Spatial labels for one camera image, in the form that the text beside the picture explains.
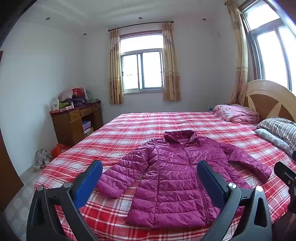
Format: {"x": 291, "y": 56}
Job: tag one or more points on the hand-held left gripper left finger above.
{"x": 89, "y": 185}

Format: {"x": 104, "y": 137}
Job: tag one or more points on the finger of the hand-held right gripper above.
{"x": 285, "y": 172}

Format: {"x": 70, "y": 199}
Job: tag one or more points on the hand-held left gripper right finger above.
{"x": 211, "y": 183}

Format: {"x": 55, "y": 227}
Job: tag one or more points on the magenta quilted down jacket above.
{"x": 171, "y": 176}

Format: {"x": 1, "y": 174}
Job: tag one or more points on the dark purple clothes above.
{"x": 77, "y": 102}

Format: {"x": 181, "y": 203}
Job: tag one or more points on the grey floral pillow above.
{"x": 270, "y": 138}

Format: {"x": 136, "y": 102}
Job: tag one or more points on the striped pillow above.
{"x": 277, "y": 129}

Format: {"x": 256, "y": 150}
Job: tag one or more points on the red plastic bag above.
{"x": 60, "y": 150}

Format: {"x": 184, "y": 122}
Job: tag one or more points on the patterned grey bag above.
{"x": 42, "y": 158}

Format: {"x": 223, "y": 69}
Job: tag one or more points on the pale cardboard box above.
{"x": 89, "y": 131}

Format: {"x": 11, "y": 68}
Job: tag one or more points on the blue cardboard box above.
{"x": 86, "y": 124}

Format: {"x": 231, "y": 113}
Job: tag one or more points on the brown wooden desk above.
{"x": 62, "y": 129}

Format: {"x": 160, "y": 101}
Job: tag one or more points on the bed with red plaid sheet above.
{"x": 129, "y": 129}

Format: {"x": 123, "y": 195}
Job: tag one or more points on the pink floral blanket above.
{"x": 235, "y": 113}

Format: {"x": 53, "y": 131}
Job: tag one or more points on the cream wooden headboard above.
{"x": 266, "y": 97}

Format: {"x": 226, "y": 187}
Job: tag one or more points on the flat red white box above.
{"x": 66, "y": 109}

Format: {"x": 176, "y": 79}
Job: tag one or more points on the green cloth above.
{"x": 64, "y": 105}

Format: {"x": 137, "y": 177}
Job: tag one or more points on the white printed box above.
{"x": 55, "y": 104}

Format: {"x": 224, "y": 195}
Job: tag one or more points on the pale green container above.
{"x": 90, "y": 96}

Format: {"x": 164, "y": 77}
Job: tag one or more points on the white paper bag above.
{"x": 85, "y": 92}

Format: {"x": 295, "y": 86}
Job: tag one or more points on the pale cloth pile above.
{"x": 66, "y": 95}

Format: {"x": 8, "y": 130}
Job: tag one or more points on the red gift bag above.
{"x": 77, "y": 91}

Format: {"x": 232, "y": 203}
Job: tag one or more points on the beige patterned curtain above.
{"x": 240, "y": 69}
{"x": 115, "y": 76}
{"x": 171, "y": 69}

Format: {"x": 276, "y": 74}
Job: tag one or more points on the large side window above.
{"x": 270, "y": 53}

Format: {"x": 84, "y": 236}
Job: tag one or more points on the sliding window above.
{"x": 141, "y": 69}

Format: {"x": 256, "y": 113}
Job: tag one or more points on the dark curtain rod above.
{"x": 138, "y": 25}

